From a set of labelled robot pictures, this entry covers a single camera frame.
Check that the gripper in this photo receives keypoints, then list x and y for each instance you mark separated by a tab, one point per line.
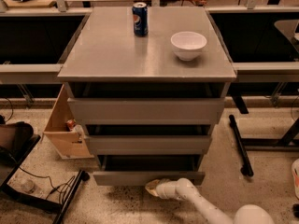
163	189

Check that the grey bottom drawer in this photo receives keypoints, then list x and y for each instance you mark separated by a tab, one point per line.
138	170

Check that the grey drawer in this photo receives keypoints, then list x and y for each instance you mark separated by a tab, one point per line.
138	170
148	145
147	111

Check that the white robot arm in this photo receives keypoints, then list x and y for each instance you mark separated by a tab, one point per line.
184	190

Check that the grey middle drawer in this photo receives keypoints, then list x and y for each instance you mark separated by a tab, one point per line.
148	145

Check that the grey top drawer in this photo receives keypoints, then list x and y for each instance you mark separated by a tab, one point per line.
147	111

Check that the grey drawer cabinet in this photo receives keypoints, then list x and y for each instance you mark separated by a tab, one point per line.
109	61

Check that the wooden open box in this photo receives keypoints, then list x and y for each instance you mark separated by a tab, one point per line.
69	144

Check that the black metal leg bar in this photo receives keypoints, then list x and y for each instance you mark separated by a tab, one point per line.
246	169

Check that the red snack packet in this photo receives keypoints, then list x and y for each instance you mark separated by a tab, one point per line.
71	124

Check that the clear plastic bottle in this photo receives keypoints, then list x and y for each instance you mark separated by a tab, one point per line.
30	187

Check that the white orange sneaker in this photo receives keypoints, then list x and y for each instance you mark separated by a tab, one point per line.
295	176

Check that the white ceramic bowl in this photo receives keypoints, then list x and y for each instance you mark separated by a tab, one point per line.
187	45

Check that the blue Pepsi can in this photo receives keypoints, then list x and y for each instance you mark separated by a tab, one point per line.
140	17

